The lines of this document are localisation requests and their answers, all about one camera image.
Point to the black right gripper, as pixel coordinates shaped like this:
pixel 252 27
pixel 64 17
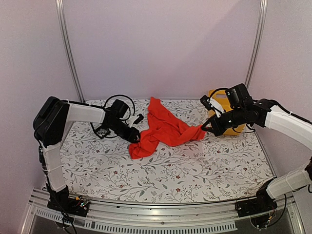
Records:
pixel 217 128

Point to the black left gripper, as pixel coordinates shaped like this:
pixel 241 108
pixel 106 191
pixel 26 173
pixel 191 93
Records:
pixel 132 137

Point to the red t-shirt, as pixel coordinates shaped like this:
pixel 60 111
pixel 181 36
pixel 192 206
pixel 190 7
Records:
pixel 165 128

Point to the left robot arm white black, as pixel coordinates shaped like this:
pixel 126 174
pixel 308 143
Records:
pixel 50 130

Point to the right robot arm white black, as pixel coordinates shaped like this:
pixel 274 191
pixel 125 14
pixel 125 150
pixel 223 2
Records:
pixel 267 114

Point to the yellow plastic basket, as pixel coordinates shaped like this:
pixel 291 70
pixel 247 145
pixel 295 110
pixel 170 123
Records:
pixel 220 97

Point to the floral patterned table mat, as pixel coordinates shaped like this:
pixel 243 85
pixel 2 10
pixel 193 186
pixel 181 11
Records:
pixel 212 169

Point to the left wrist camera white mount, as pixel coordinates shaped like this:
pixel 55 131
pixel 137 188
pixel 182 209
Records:
pixel 135 119

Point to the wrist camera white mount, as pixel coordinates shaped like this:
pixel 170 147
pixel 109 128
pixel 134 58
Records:
pixel 211 104
pixel 135 119

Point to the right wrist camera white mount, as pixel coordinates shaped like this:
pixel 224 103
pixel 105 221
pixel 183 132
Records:
pixel 211 104

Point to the aluminium front rail frame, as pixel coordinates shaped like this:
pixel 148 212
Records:
pixel 121 217

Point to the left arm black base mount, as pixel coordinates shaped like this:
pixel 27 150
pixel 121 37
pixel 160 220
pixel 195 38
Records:
pixel 68 205

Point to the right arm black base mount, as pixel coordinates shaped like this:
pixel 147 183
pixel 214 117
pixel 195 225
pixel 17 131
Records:
pixel 246 206

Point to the left aluminium corner post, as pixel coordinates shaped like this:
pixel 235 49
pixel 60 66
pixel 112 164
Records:
pixel 68 49

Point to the aluminium corner post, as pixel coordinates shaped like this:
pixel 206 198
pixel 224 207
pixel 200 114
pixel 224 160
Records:
pixel 68 49
pixel 257 41

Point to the right aluminium corner post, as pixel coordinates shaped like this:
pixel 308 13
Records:
pixel 257 41

